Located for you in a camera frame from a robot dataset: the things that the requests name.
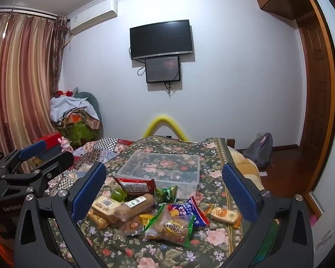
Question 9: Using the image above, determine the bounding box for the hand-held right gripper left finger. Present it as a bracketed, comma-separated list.
[14, 161, 107, 268]

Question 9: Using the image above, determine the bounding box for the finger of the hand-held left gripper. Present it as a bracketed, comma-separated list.
[0, 152, 75, 195]
[0, 140, 47, 174]

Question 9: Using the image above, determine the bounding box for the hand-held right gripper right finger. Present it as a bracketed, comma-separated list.
[222, 162, 314, 268]

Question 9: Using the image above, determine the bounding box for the long cream biscuit packet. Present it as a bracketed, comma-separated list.
[91, 195, 122, 218]

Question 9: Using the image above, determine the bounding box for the yellow cake packet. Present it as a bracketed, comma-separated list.
[207, 203, 242, 228]

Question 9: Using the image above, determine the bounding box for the clear fried stick packet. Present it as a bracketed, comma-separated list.
[86, 211, 110, 230]

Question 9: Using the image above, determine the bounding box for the round cracker tube pack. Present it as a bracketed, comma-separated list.
[114, 193, 156, 224]

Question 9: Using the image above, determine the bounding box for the clear plastic box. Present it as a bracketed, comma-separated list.
[116, 151, 200, 194]

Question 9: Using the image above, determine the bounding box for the small brown pastry packet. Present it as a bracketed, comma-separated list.
[119, 217, 144, 237]

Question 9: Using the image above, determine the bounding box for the dark blue box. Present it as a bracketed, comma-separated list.
[46, 146, 63, 157]

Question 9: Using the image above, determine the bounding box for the pink plush toy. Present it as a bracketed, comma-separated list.
[58, 136, 73, 153]

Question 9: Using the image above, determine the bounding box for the red box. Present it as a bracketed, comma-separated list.
[33, 133, 63, 149]

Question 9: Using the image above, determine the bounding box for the cream plush blanket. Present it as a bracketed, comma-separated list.
[229, 146, 262, 192]

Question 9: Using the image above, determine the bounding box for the green round snack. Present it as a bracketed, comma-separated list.
[111, 187, 127, 202]

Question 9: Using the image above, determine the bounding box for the green printed cloth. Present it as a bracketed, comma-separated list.
[58, 121, 97, 146]

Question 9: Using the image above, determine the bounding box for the blue and red snack packet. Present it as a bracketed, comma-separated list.
[167, 195, 211, 227]

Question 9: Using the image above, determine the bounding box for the grey backpack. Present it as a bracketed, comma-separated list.
[242, 132, 274, 169]

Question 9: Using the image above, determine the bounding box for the white crumpled cloth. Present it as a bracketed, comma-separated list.
[50, 96, 99, 124]

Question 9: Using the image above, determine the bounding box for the small yellow packet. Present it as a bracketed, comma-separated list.
[140, 214, 155, 227]

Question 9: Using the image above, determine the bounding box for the teal padded chair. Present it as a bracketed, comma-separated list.
[73, 91, 103, 135]

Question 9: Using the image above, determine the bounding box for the green snack packet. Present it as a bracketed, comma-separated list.
[155, 186, 179, 204]

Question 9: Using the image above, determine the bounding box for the striped pink brown curtain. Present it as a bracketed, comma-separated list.
[0, 7, 62, 174]

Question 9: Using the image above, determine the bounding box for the green-edged clear pastry bag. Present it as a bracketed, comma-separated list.
[144, 204, 197, 248]

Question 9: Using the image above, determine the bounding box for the dark brown fringed curtain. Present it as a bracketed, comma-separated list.
[54, 15, 70, 97]

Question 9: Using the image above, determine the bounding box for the yellow foam tube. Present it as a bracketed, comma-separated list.
[143, 114, 190, 141]

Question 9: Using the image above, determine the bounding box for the wooden door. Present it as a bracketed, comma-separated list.
[296, 10, 335, 172]

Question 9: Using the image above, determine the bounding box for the small black monitor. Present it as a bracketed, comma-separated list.
[144, 56, 182, 84]

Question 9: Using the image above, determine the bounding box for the white air conditioner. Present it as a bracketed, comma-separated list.
[70, 0, 118, 36]

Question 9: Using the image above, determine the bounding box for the air conditioner hose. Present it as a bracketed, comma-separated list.
[64, 29, 74, 51]

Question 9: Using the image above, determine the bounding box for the black hanging cable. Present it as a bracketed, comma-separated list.
[163, 81, 177, 99]

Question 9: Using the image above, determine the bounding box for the white curtain rail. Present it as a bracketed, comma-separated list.
[0, 6, 59, 21]

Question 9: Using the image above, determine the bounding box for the black wall television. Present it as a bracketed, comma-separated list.
[130, 19, 195, 61]

